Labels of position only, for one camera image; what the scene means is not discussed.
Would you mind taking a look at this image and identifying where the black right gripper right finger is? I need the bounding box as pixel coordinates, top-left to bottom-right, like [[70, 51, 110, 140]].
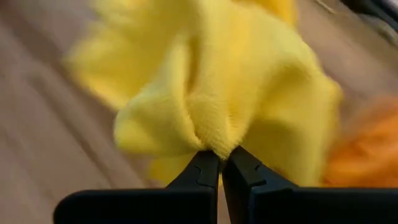
[[222, 146, 398, 224]]

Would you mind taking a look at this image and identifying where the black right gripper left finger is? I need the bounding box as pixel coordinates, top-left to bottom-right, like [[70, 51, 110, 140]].
[[53, 151, 220, 224]]

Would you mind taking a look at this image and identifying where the orange microfiber towel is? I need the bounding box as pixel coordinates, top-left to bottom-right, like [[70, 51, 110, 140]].
[[323, 96, 398, 188]]

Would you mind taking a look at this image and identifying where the yellow microfiber towel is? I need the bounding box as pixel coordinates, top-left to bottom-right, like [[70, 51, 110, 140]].
[[63, 0, 343, 187]]

